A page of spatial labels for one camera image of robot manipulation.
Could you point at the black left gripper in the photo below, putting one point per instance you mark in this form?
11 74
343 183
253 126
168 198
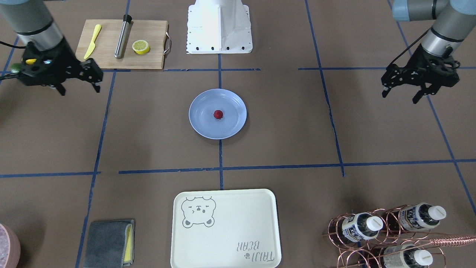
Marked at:
411 71

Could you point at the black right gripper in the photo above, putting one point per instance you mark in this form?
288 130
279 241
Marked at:
69 56

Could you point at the blue round plate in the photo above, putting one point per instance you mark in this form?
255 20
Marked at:
202 108

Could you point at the red strawberry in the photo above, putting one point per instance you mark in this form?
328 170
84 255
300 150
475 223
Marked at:
218 114

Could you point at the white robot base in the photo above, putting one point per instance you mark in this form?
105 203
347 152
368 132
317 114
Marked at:
218 26

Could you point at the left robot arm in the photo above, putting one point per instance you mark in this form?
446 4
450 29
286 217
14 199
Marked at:
453 21

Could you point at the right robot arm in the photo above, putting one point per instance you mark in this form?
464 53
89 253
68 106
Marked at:
32 21

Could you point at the yellow plastic knife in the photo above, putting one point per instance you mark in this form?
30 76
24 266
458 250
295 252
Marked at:
92 44

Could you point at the green lime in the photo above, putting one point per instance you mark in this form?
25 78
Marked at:
16 68

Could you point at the half lemon slice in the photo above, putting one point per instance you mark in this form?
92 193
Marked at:
141 47

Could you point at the steel cylinder muddler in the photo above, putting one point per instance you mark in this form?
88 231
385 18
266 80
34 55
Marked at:
123 37

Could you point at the drink bottle white cap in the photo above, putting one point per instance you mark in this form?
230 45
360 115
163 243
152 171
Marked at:
358 228

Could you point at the grey yellow folded cloth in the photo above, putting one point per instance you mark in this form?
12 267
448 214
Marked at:
110 244

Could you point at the copper bar spoon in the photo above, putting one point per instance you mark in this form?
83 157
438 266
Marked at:
437 241

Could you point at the pink bowl of ice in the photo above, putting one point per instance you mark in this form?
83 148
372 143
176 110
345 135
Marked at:
10 247

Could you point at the cream bear tray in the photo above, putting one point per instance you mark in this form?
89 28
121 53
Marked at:
225 229

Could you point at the copper wire bottle rack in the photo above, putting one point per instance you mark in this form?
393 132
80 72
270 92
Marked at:
359 254

